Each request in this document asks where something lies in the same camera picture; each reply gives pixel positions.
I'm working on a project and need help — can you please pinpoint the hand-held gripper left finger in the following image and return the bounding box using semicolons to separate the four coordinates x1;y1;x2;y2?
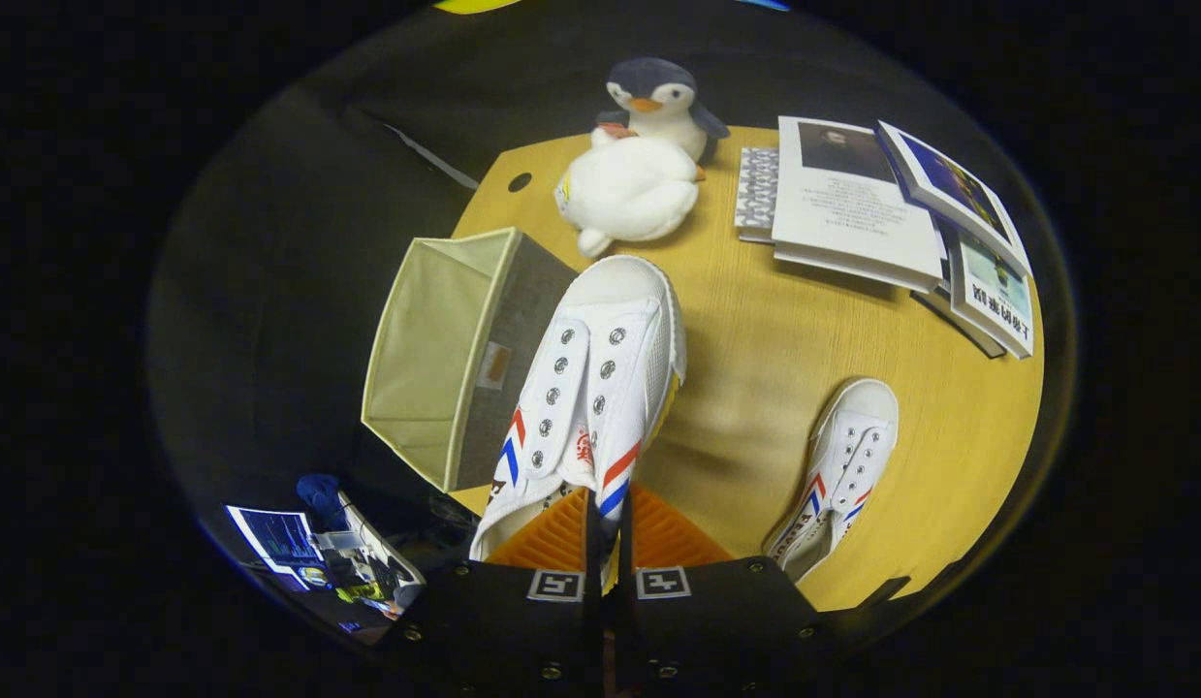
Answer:
396;488;607;698

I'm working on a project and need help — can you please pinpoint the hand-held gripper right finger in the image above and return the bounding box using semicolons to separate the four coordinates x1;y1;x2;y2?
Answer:
615;485;911;695

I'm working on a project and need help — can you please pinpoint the white striped canvas shoe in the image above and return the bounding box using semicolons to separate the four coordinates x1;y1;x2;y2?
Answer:
763;378;900;585
467;254;688;594

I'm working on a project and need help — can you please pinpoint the grey fabric storage box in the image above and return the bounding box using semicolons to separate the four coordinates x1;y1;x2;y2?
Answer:
361;227;580;493

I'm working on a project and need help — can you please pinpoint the blue cloth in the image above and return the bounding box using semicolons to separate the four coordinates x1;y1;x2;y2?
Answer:
297;473;350;532

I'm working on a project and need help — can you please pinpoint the dark book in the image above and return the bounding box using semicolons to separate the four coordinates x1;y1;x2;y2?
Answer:
910;218;1008;360

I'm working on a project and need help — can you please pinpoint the book with pale landscape cover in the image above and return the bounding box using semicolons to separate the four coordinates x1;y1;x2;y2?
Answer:
949;233;1036;360

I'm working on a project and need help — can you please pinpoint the white book with portrait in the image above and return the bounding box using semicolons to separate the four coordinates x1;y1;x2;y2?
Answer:
773;116;947;294

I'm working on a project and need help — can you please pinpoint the grey patterned notebook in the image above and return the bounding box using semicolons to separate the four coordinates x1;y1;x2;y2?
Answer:
734;145;782;244

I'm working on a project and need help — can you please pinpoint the white duck plush toy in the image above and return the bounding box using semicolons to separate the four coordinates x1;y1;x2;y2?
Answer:
554;126;704;259

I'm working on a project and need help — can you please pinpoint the book with blue photo cover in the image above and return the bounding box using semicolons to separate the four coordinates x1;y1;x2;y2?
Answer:
876;119;1032;277

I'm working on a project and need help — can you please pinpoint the penguin plush toy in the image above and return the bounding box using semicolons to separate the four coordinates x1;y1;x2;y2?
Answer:
596;56;730;164

